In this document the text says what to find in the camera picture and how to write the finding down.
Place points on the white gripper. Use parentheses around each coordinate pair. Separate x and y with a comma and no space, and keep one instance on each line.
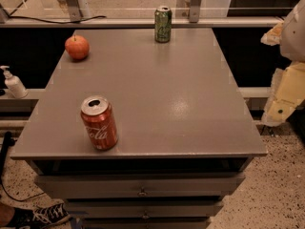
(294,37)

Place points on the red coke can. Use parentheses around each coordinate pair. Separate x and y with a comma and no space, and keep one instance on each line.
(96,113)

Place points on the green soda can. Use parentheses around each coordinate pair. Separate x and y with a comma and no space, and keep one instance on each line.
(162,24)

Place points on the grey drawer cabinet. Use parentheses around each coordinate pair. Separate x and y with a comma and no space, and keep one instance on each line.
(184,132)

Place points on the top drawer knob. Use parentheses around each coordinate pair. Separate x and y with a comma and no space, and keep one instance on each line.
(142,193)

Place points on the drawer knob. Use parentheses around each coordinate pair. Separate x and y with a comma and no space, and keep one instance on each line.
(142,193)
(145,215)

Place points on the orange apple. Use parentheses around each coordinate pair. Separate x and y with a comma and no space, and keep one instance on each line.
(77,47)

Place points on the white pump bottle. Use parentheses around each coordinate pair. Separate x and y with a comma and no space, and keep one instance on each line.
(14,84)

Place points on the black white sneaker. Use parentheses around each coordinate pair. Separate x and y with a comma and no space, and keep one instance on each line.
(41,218)

